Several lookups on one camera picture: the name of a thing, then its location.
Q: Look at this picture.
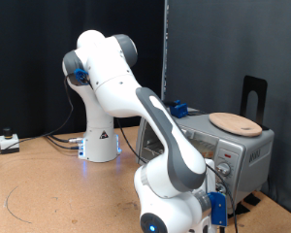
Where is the grey fabric backdrop curtain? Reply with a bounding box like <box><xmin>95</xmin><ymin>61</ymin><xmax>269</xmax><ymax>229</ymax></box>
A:
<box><xmin>166</xmin><ymin>0</ymin><xmax>291</xmax><ymax>219</ymax></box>

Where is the black fabric backdrop curtain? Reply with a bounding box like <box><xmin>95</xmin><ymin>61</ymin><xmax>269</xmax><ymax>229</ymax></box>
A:
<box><xmin>0</xmin><ymin>0</ymin><xmax>166</xmax><ymax>140</ymax></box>

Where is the silver vertical metal pole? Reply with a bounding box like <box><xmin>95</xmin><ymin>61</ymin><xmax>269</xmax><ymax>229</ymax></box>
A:
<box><xmin>160</xmin><ymin>0</ymin><xmax>170</xmax><ymax>100</ymax></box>

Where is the black camera cable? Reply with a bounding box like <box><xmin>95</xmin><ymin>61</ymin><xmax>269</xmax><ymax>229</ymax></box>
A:
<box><xmin>115</xmin><ymin>117</ymin><xmax>239</xmax><ymax>233</ymax></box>

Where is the round wooden cutting board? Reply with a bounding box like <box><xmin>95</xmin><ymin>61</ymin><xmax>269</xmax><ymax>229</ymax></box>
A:
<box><xmin>208</xmin><ymin>112</ymin><xmax>264</xmax><ymax>138</ymax></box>

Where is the metal wire oven rack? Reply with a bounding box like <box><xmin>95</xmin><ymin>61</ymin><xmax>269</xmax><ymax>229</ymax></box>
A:
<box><xmin>142</xmin><ymin>142</ymin><xmax>166</xmax><ymax>156</ymax></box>

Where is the silver toaster oven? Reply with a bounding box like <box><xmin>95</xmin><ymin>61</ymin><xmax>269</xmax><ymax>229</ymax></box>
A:
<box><xmin>135</xmin><ymin>108</ymin><xmax>275</xmax><ymax>216</ymax></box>

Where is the grey emergency stop box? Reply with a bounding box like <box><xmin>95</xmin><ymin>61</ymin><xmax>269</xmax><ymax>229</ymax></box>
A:
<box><xmin>0</xmin><ymin>127</ymin><xmax>20</xmax><ymax>154</ymax></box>

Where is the blue cable clip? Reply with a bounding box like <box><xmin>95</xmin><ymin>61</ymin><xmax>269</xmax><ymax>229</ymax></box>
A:
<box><xmin>74</xmin><ymin>67</ymin><xmax>90</xmax><ymax>85</ymax></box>

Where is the black base cable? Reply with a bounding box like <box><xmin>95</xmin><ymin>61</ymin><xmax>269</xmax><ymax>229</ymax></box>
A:
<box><xmin>43</xmin><ymin>131</ymin><xmax>85</xmax><ymax>144</ymax></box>
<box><xmin>43</xmin><ymin>134</ymin><xmax>81</xmax><ymax>150</ymax></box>

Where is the long black hanging cable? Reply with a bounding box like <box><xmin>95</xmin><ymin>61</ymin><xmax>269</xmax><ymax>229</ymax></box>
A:
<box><xmin>0</xmin><ymin>76</ymin><xmax>75</xmax><ymax>169</ymax></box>

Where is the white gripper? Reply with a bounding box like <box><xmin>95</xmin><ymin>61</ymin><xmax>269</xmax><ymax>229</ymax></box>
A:
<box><xmin>205</xmin><ymin>158</ymin><xmax>218</xmax><ymax>195</ymax></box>

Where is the black metal bookend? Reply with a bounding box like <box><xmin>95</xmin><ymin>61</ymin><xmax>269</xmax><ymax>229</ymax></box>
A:
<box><xmin>240</xmin><ymin>75</ymin><xmax>270</xmax><ymax>131</ymax></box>

